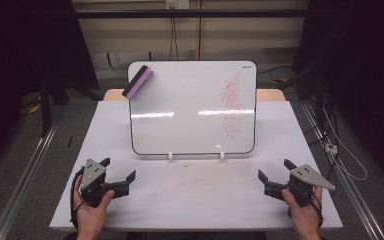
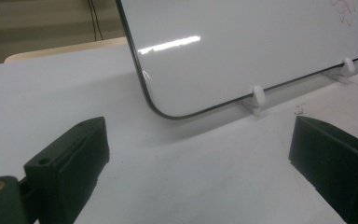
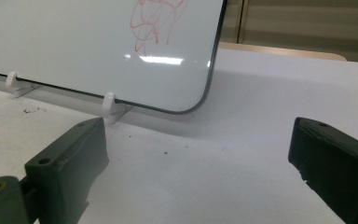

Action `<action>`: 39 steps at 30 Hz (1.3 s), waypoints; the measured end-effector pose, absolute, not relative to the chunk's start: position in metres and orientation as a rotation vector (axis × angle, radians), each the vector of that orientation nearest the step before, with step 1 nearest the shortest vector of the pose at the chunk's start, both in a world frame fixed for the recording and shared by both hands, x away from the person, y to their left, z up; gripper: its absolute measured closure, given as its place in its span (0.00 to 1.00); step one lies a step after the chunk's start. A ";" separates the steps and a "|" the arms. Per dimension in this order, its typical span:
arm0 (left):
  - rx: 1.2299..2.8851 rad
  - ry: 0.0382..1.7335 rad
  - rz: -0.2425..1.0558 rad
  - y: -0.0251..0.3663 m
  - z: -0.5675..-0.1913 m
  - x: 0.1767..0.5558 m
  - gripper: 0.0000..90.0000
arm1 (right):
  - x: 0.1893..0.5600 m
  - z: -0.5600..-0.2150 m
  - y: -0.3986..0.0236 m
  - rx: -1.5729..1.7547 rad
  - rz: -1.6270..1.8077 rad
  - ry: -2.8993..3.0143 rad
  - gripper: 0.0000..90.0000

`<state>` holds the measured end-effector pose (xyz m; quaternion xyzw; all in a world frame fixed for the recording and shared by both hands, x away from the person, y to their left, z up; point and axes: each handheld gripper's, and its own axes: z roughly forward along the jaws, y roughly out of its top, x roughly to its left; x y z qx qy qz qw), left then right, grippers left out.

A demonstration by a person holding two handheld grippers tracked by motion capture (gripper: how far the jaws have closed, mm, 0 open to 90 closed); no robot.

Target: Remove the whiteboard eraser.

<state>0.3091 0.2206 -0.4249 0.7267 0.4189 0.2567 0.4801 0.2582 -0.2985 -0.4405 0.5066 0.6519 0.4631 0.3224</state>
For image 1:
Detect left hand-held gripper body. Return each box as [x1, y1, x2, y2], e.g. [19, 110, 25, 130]
[79, 158, 130, 208]

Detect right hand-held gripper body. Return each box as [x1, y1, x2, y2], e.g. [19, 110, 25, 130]
[263, 163, 337, 208]

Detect purple and black board eraser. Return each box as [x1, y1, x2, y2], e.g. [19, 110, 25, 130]
[121, 64, 155, 101]

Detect white whiteboard with black rim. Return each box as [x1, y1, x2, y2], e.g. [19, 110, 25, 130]
[127, 59, 258, 157]

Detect person's right hand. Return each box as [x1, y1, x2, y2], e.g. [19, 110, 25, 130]
[281, 185, 324, 236]

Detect person's left hand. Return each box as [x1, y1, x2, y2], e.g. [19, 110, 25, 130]
[73, 184, 116, 235]

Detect black metal stand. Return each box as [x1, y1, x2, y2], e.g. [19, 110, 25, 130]
[38, 71, 103, 138]
[278, 61, 329, 123]

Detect black curtain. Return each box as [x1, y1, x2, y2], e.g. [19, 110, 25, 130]
[0, 0, 100, 178]
[291, 0, 384, 193]

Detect thin yellow vertical pipe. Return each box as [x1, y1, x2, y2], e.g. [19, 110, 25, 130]
[197, 0, 202, 61]

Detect black horizontal metal bar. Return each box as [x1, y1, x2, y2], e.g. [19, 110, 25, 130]
[74, 9, 309, 20]

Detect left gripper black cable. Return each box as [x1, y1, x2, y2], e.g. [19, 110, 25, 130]
[69, 166, 85, 231]

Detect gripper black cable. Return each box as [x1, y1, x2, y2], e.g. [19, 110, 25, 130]
[69, 166, 85, 231]
[308, 191, 325, 229]

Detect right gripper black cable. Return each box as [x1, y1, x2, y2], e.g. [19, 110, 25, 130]
[308, 191, 325, 229]

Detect aluminium floor rail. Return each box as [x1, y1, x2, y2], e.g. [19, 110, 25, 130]
[0, 111, 66, 240]
[299, 99, 384, 240]

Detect white floor cable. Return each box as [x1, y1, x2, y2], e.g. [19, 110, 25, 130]
[322, 108, 369, 182]

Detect black floor cable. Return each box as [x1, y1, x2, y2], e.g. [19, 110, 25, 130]
[256, 65, 293, 85]

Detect black cables hanging from socket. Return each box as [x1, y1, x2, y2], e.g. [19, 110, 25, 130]
[169, 8, 180, 61]

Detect white wall socket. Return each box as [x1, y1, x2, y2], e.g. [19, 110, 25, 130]
[165, 0, 191, 10]

